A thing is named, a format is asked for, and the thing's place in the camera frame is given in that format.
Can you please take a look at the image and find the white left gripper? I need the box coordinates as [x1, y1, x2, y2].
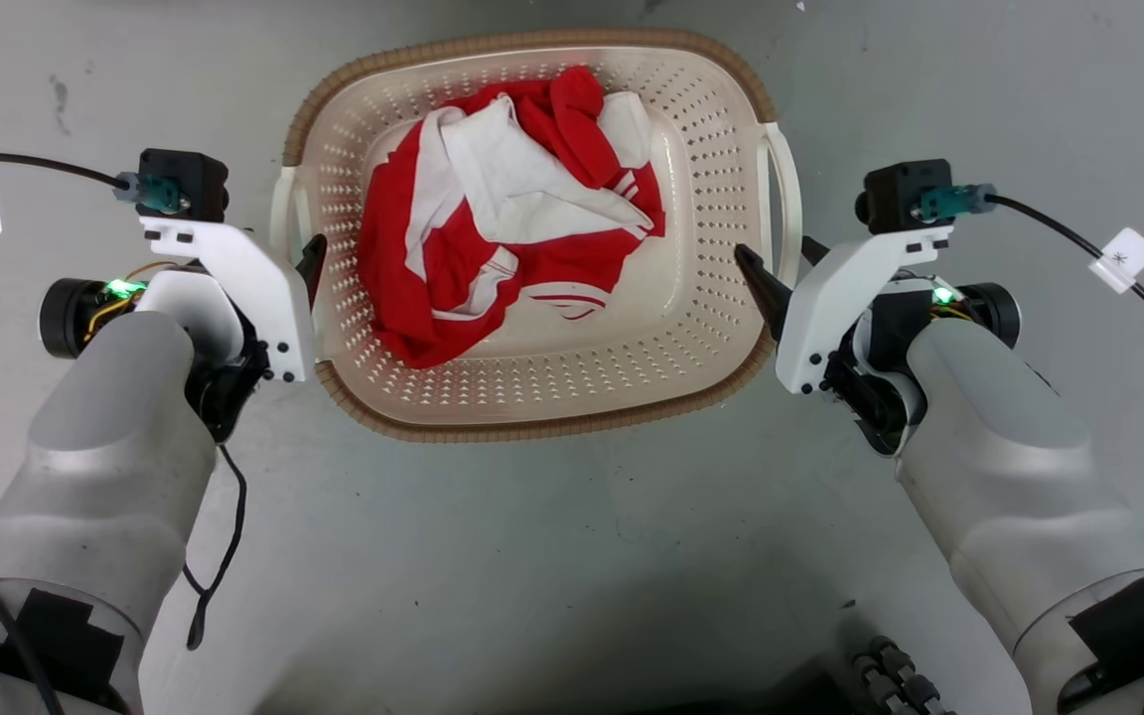
[139, 216, 329, 444]

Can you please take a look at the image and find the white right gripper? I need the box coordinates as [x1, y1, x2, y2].
[735, 225, 954, 458]

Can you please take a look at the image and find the cream laundry basket brown rim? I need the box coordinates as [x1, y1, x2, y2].
[269, 28, 803, 444]

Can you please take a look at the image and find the red and white garment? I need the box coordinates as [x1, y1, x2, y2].
[357, 66, 667, 370]

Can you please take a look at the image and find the black left camera cable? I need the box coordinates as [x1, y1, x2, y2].
[0, 152, 186, 215]

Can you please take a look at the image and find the black camera cable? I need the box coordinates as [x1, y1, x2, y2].
[0, 152, 186, 215]
[920, 184, 1144, 368]

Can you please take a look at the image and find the thin black dangling arm cable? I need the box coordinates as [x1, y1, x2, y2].
[182, 444, 248, 651]

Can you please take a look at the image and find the black right camera cable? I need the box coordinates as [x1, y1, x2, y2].
[920, 184, 1144, 368]

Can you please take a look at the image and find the small white cable tag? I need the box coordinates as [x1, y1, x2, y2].
[1088, 227, 1144, 295]

